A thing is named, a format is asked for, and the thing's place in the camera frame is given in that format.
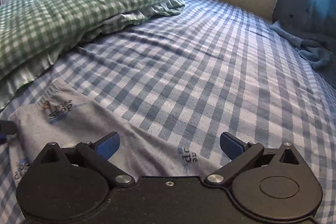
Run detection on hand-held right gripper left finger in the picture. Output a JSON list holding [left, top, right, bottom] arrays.
[[39, 132, 135, 186]]

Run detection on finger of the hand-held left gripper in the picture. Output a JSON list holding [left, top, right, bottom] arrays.
[[0, 120, 18, 144]]

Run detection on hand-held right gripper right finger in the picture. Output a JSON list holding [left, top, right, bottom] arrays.
[[204, 132, 300, 186]]

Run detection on grey printed pants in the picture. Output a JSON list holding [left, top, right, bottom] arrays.
[[7, 98, 219, 188]]

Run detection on blue checked bed sheet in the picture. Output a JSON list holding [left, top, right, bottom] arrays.
[[0, 0, 336, 224]]

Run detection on blue crumpled blanket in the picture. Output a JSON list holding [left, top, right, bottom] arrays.
[[270, 21, 336, 71]]

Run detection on green checked duvet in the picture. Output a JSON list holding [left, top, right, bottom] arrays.
[[0, 0, 191, 109]]

